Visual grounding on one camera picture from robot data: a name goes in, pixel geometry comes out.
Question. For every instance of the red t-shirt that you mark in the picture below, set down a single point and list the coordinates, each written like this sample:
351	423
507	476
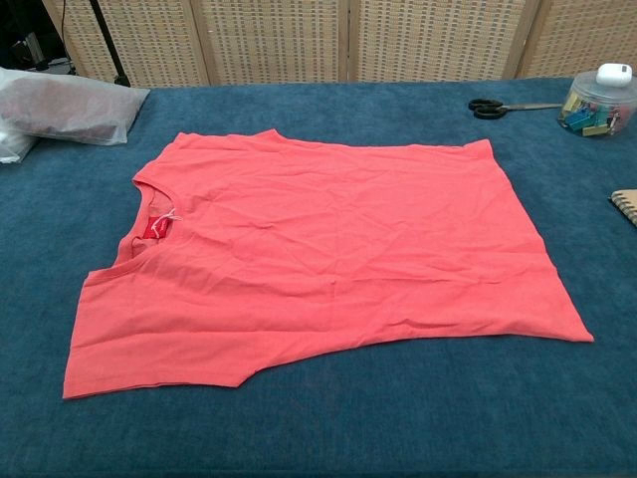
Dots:
323	249

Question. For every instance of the blue carpet table cover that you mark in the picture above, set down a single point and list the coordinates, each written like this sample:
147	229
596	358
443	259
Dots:
348	433

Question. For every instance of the wicker folding screen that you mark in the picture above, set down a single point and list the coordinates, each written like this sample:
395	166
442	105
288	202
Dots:
274	40

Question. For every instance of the plastic bag with maroon garment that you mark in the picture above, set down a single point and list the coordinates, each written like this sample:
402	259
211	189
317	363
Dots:
74	107

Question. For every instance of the black tripod stand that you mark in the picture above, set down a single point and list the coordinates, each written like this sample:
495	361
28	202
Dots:
107	40

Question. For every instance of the clear jar of binder clips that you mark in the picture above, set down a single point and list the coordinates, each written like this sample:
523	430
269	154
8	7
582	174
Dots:
597	119

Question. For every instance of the kraft spiral notebook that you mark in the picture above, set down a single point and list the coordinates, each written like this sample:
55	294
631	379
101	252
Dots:
627	201

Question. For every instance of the plastic bag with white garment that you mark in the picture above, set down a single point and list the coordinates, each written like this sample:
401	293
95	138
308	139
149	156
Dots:
12	147

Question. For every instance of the white earbuds case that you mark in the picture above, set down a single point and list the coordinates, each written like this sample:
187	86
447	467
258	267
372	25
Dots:
614	75

